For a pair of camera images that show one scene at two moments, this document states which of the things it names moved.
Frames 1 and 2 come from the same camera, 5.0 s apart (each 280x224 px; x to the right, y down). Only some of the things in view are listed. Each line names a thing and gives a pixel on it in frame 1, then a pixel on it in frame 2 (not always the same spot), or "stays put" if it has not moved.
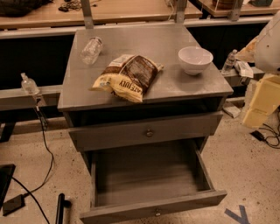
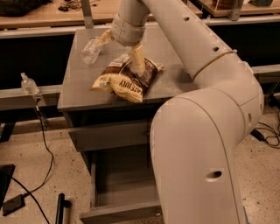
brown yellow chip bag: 127,76 stays put
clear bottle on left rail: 29,84 stays put
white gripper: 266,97 to 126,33
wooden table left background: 70,13 stays put
